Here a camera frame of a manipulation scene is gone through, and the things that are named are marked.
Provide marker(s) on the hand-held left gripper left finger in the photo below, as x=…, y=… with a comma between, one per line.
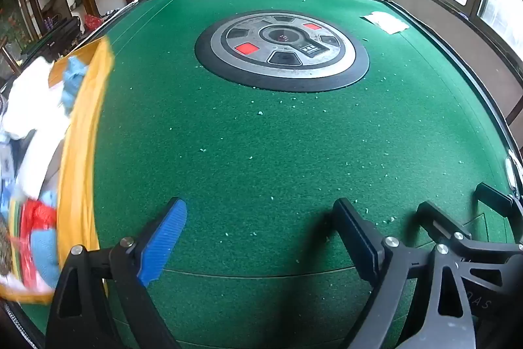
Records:
x=163, y=238

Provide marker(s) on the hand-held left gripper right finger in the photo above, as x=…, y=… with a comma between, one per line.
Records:
x=359, y=238

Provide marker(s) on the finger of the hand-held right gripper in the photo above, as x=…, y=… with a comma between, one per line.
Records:
x=435, y=220
x=494, y=197

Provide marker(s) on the yellow cardboard box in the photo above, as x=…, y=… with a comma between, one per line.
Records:
x=81, y=169

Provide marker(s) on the white plastic bag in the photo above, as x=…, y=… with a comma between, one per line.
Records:
x=41, y=161

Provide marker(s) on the blue knit cloth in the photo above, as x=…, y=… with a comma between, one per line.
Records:
x=45, y=251
x=73, y=83

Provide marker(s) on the white cloth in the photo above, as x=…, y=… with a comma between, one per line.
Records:
x=28, y=99

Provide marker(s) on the chrome table edge fitting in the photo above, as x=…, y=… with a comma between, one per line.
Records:
x=511, y=173

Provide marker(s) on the red packet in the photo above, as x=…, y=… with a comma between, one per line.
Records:
x=32, y=218

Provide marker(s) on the round table control panel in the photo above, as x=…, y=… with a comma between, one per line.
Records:
x=253, y=75

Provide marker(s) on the white paper packet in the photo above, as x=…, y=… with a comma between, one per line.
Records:
x=386, y=22

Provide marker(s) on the black side table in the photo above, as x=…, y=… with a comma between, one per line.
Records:
x=53, y=40

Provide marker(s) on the red bag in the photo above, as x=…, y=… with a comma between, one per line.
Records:
x=92, y=22

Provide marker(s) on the framed floral picture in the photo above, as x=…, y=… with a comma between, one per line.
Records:
x=12, y=26

